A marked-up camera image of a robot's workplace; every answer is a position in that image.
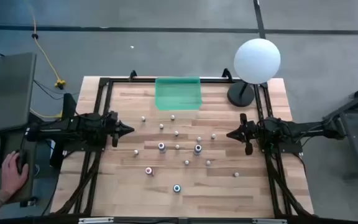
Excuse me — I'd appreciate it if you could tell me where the black aluminium table frame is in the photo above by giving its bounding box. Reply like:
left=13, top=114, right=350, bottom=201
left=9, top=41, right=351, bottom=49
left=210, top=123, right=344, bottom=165
left=51, top=77, right=315, bottom=220

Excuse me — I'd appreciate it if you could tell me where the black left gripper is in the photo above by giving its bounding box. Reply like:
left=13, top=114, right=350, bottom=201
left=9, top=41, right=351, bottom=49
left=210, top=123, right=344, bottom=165
left=99, top=111, right=135, bottom=148

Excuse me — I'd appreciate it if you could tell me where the yellow extension cable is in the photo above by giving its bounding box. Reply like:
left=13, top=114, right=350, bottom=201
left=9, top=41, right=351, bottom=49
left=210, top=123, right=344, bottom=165
left=25, top=0, right=67, bottom=119

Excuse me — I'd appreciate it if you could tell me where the black metal cart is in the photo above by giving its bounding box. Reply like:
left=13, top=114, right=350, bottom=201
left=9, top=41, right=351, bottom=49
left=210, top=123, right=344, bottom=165
left=321, top=77, right=358, bottom=181

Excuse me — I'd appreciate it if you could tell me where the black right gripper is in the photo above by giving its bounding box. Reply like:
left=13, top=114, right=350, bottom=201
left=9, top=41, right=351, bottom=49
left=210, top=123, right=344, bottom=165
left=226, top=113, right=262, bottom=156

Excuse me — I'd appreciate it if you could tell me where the black gantry post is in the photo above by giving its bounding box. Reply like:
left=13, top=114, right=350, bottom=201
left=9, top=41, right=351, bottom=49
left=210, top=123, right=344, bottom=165
left=50, top=92, right=78, bottom=170

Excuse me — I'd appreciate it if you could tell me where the grey side table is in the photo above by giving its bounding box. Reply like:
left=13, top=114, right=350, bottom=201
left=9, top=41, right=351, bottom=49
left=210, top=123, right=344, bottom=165
left=0, top=52, right=37, bottom=135

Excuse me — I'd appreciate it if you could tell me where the black computer mouse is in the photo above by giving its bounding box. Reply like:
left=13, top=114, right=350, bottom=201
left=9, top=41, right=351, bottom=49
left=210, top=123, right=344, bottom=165
left=16, top=149, right=29, bottom=175

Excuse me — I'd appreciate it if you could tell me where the teal translucent plastic bin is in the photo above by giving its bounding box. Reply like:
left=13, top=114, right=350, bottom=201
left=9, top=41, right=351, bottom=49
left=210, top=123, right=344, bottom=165
left=155, top=77, right=203, bottom=111

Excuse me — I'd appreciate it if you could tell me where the silver edge bracket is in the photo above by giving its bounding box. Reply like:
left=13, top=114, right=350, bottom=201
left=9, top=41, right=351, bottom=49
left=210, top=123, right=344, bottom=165
left=78, top=217, right=114, bottom=224
left=252, top=218, right=288, bottom=224

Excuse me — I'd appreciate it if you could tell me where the white globe lamp black base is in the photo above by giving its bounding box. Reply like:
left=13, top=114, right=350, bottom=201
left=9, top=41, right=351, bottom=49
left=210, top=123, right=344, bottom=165
left=227, top=38, right=282, bottom=108

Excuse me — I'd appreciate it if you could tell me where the person's hand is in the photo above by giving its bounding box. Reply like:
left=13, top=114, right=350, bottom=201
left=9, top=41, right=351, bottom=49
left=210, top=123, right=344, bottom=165
left=0, top=151, right=30, bottom=195

